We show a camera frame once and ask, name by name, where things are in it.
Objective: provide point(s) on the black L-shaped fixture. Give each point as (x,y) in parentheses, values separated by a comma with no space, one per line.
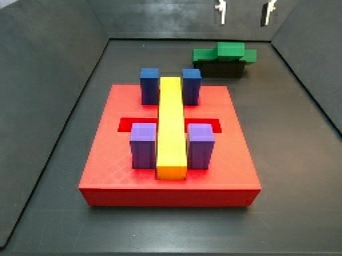
(221,68)

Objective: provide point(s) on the yellow long bar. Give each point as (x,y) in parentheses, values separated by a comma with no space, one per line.
(171,156)

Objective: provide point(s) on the purple peg left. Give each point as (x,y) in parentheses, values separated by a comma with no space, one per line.
(143,145)

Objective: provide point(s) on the purple peg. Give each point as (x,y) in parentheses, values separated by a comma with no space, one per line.
(201,142)
(143,145)

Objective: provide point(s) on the purple peg right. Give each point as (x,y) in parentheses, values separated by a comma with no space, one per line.
(201,142)

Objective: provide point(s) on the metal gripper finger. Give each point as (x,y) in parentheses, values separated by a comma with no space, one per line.
(268,9)
(221,8)

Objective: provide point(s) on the dark blue peg right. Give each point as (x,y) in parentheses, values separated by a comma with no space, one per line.
(192,81)

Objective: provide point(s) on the dark blue peg left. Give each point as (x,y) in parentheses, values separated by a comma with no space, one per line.
(150,86)

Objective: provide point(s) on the green U-shaped block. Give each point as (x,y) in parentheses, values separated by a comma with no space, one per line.
(232,51)

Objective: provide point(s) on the dark blue peg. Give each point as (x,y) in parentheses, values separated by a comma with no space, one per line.
(150,86)
(192,81)

